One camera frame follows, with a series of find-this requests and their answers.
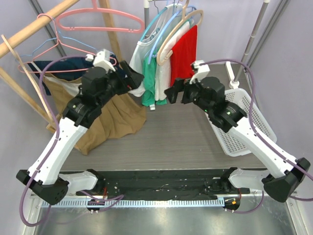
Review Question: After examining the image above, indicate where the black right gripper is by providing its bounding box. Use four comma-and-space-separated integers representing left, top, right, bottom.
165, 74, 213, 114

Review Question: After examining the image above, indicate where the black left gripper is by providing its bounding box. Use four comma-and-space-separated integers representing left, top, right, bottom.
97, 61, 144, 108

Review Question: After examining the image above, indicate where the tan cloth garment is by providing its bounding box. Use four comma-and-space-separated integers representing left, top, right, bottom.
44, 74, 146, 155

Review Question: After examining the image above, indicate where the blue denim skirt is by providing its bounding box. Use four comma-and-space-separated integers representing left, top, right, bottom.
27, 54, 125, 95

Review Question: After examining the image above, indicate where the pink wire hanger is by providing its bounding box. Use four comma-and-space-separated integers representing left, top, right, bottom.
17, 13, 118, 74

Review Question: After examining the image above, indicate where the light blue wire hanger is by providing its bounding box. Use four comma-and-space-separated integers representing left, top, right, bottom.
15, 30, 115, 65

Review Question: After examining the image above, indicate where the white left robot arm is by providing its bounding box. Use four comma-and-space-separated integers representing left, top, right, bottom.
16, 61, 144, 205

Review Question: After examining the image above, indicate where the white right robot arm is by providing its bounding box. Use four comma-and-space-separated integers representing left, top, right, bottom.
165, 77, 311, 203

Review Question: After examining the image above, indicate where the beige plastic hanger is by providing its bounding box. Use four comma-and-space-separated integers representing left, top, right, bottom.
148, 0, 203, 66

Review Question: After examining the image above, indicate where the teal plastic hanger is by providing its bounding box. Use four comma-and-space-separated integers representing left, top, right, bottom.
139, 0, 176, 41

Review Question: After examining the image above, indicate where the pink plastic hanger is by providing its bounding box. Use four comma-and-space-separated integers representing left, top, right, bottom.
55, 0, 146, 34

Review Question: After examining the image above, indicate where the blue plastic hanger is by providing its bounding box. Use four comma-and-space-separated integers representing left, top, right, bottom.
140, 3, 183, 59

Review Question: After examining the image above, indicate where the wooden hanger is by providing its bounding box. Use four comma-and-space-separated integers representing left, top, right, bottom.
0, 34, 61, 128

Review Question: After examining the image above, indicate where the white hanging shirt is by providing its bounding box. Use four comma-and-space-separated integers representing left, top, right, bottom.
155, 21, 190, 100

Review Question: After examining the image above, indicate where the green hanging shirt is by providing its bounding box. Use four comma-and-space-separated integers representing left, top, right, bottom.
141, 56, 167, 107

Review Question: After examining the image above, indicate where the red hanging shirt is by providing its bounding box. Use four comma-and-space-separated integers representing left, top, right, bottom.
170, 25, 198, 86

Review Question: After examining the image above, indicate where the white long sleeve shirt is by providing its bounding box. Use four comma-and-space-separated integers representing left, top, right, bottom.
128, 4, 183, 97

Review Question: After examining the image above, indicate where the white rack foot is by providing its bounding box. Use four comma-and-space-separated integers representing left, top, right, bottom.
224, 61, 240, 89

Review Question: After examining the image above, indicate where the white plastic laundry basket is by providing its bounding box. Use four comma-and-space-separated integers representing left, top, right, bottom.
207, 88, 278, 157

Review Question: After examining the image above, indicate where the metal garment rack pole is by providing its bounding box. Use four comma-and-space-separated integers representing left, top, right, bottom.
233, 0, 270, 89

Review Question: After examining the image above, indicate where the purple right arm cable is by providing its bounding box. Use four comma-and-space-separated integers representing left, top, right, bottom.
199, 59, 313, 202

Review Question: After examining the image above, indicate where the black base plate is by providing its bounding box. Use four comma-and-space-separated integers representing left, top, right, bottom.
87, 169, 250, 201

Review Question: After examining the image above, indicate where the wooden rack rail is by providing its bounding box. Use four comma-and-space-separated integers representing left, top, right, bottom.
7, 0, 79, 49

